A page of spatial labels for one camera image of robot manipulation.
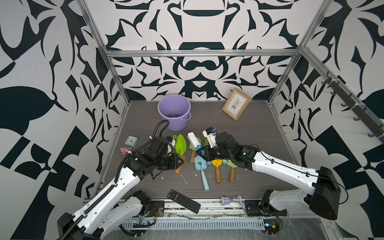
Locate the black remote control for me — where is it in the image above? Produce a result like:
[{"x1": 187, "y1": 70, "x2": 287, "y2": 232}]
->
[{"x1": 167, "y1": 190, "x2": 201, "y2": 214}]

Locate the wall hook rail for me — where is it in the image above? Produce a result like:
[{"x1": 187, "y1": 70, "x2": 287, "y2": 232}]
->
[{"x1": 320, "y1": 70, "x2": 384, "y2": 139}]

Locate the light green square trowel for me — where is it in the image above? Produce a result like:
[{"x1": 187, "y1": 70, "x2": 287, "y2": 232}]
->
[{"x1": 189, "y1": 143, "x2": 197, "y2": 164}]

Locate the light green small trowel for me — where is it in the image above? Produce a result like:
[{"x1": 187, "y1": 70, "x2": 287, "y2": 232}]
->
[{"x1": 227, "y1": 160, "x2": 237, "y2": 183}]

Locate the yellow scoop trowel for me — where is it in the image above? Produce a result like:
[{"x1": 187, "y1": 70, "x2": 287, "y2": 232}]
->
[{"x1": 212, "y1": 159, "x2": 223, "y2": 184}]

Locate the pink toy figure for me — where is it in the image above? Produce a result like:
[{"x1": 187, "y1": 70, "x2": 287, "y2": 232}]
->
[{"x1": 120, "y1": 147, "x2": 132, "y2": 155}]

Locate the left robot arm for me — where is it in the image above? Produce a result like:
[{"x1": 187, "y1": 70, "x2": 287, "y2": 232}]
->
[{"x1": 57, "y1": 120, "x2": 184, "y2": 240}]

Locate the light blue scoop trowel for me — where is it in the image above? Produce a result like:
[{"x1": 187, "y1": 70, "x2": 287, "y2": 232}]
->
[{"x1": 194, "y1": 156, "x2": 210, "y2": 191}]

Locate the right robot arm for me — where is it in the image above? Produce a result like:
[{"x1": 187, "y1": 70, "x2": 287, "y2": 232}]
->
[{"x1": 198, "y1": 128, "x2": 345, "y2": 220}]

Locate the wooden picture frame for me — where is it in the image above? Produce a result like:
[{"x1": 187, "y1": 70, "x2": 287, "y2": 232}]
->
[{"x1": 222, "y1": 88, "x2": 252, "y2": 121}]

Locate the purple sand timer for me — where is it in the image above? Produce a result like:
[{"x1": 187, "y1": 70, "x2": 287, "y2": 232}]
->
[{"x1": 221, "y1": 195, "x2": 244, "y2": 206}]

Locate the small teal alarm clock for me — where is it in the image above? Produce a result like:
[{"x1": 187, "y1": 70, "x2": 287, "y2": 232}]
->
[{"x1": 125, "y1": 136, "x2": 139, "y2": 148}]

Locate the white blue cleaning brush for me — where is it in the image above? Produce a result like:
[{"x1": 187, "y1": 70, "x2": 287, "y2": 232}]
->
[{"x1": 187, "y1": 132, "x2": 202, "y2": 150}]

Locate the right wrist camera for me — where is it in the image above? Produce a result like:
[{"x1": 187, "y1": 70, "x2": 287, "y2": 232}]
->
[{"x1": 203, "y1": 127, "x2": 217, "y2": 148}]

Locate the green pointed trowel front row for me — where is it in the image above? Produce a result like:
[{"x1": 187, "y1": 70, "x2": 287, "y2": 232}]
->
[{"x1": 175, "y1": 135, "x2": 187, "y2": 174}]

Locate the purple plastic bucket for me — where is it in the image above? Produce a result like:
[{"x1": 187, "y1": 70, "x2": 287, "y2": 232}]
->
[{"x1": 158, "y1": 95, "x2": 192, "y2": 132}]

